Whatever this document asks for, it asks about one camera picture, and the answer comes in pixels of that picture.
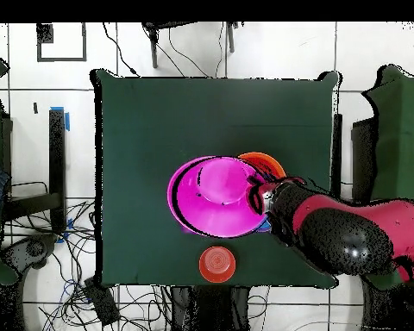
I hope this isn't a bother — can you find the large orange bowl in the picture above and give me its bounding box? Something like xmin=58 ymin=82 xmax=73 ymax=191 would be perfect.
xmin=237 ymin=152 xmax=286 ymax=181

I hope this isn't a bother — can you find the large pink bowl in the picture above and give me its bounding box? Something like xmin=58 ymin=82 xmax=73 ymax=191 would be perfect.
xmin=166 ymin=155 xmax=273 ymax=239

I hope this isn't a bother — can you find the small red-orange bowl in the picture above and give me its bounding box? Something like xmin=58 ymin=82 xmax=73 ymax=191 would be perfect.
xmin=198 ymin=246 xmax=237 ymax=284

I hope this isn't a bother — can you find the dark green table cloth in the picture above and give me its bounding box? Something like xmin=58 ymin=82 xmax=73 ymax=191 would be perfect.
xmin=89 ymin=68 xmax=339 ymax=289

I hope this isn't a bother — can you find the black power strip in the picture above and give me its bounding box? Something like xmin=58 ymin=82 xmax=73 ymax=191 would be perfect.
xmin=83 ymin=278 xmax=121 ymax=327

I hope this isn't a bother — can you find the black metal stand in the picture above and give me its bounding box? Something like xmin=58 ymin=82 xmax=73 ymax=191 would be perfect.
xmin=3 ymin=108 xmax=68 ymax=235

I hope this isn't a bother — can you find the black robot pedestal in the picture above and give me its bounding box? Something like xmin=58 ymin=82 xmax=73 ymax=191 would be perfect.
xmin=170 ymin=284 xmax=253 ymax=331

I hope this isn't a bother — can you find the black camera tripod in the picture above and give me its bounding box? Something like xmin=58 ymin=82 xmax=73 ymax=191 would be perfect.
xmin=141 ymin=22 xmax=241 ymax=69

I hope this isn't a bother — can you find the cable bundle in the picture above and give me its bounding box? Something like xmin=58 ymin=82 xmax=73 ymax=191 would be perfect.
xmin=6 ymin=199 xmax=173 ymax=331

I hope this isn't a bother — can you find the grey square floor frame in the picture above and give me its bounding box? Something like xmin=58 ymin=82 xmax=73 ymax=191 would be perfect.
xmin=36 ymin=22 xmax=88 ymax=63

